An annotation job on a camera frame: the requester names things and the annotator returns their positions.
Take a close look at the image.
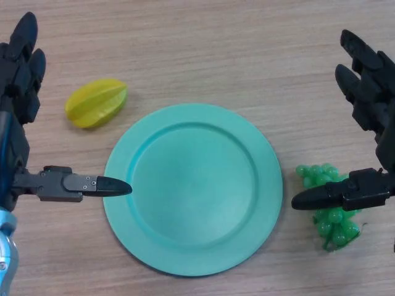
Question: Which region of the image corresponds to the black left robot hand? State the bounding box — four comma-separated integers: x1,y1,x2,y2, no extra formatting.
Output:
0,11,133,213

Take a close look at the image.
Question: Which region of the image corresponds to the green round plate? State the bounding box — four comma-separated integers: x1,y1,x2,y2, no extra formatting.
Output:
103,103,284,277

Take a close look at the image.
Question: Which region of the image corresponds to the yellow starfruit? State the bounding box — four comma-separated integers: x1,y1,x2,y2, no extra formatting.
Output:
64,78,129,129

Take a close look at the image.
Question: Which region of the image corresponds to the green grape bunch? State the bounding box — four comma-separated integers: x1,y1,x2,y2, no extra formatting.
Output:
295,163,368,252

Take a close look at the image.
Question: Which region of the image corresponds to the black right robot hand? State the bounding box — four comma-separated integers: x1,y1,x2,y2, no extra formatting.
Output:
291,29,395,212

